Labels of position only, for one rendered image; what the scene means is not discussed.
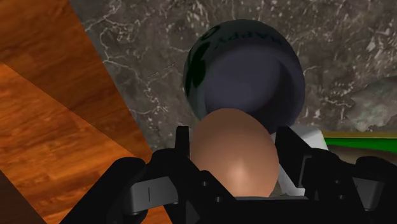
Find brown egg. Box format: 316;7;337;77
190;108;280;198

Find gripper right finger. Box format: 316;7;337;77
274;125;397;224

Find green flat board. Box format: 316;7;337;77
321;130;397;155

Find dark grey printed bowl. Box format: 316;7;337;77
182;19;306;134

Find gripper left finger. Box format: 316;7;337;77
60;125;234;224

